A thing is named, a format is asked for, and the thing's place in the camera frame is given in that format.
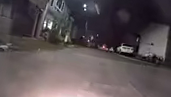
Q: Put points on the row of parked scooters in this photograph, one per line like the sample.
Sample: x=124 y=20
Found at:
x=153 y=58

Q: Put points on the white car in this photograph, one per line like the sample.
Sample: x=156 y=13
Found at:
x=126 y=49

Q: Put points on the vehicle with red lights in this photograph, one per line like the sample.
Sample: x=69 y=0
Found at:
x=104 y=48

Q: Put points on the grey asphalt road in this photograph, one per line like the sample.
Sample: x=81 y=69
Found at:
x=82 y=74

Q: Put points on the grey multi-storey building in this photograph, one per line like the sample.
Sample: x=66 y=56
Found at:
x=20 y=2

